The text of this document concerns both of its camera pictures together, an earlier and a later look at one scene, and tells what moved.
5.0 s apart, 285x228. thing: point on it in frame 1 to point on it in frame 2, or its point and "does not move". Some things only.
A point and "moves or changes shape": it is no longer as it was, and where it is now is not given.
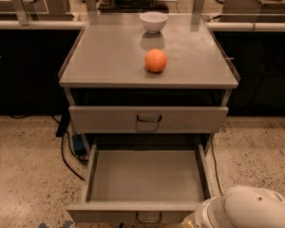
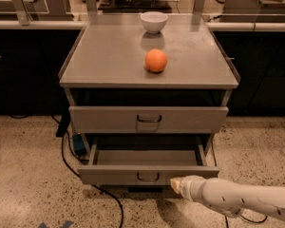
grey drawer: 144,183 moves or changes shape
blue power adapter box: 78,143 does not move
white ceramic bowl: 153,21 does not move
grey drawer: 147,120 does not move
